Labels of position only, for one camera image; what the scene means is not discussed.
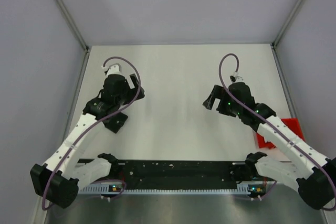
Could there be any grey slotted cable duct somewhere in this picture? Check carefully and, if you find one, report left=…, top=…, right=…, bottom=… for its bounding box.
left=78, top=184, right=266, bottom=196

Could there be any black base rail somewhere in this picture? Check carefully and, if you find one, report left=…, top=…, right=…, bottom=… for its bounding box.
left=78, top=158, right=276, bottom=190

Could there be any left aluminium frame post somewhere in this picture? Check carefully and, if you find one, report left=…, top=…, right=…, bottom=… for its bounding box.
left=39, top=0, right=91, bottom=51

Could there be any right aluminium frame post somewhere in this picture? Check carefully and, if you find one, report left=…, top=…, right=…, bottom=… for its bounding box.
left=271, top=0, right=306, bottom=50

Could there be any aluminium frame post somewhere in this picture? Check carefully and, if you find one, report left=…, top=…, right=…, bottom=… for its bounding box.
left=271, top=0, right=306, bottom=50
left=39, top=0, right=91, bottom=51

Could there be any black leather card holder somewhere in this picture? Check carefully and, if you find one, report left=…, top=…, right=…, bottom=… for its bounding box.
left=103, top=112, right=129, bottom=134

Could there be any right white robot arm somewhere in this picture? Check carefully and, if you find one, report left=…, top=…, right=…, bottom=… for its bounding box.
left=203, top=82, right=335, bottom=210

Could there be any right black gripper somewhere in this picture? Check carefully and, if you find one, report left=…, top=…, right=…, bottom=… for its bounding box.
left=203, top=84, right=242, bottom=117

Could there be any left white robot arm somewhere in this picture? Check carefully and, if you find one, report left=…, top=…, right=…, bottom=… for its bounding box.
left=30, top=72, right=144, bottom=210

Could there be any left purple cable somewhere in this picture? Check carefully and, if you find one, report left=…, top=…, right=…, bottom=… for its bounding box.
left=41, top=56, right=141, bottom=211

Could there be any red plastic card tray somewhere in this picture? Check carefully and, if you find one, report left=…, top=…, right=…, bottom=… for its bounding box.
left=256, top=116, right=305, bottom=153

